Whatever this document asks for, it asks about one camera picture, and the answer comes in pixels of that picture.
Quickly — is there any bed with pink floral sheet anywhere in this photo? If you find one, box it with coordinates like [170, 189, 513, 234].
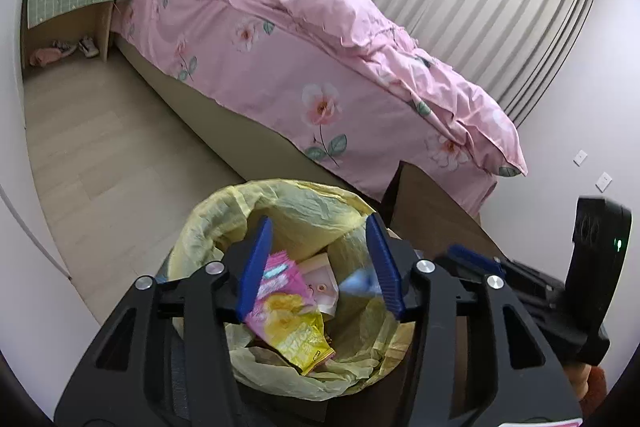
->
[107, 0, 528, 228]

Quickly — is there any trash bin with yellow bag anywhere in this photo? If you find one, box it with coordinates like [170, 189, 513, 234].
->
[162, 178, 416, 403]

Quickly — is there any beige pleated curtain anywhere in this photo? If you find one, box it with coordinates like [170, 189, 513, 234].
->
[300, 0, 596, 128]

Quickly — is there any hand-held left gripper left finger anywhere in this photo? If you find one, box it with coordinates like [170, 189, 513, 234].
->
[54, 216, 275, 427]

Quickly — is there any wooden bedside table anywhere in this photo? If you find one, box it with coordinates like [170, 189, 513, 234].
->
[20, 0, 136, 68]

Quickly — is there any white carton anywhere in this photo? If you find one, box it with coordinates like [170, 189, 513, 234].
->
[297, 254, 340, 315]

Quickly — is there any blue paper packet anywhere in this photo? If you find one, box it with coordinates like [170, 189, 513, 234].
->
[342, 267, 386, 297]

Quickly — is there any pink yellow chip packet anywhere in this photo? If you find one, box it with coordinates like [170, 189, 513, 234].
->
[245, 289, 337, 376]

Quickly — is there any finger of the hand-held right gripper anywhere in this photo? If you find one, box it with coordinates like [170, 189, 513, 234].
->
[434, 245, 506, 280]

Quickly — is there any pink wrapper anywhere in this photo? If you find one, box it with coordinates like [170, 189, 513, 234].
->
[259, 251, 308, 303]

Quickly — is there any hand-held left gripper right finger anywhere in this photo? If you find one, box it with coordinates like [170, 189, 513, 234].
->
[365, 213, 583, 427]

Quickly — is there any person's right forearm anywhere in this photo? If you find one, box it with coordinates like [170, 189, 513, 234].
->
[565, 359, 608, 408]

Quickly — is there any pink floral duvet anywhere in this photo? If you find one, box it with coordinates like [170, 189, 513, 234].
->
[207, 0, 528, 178]

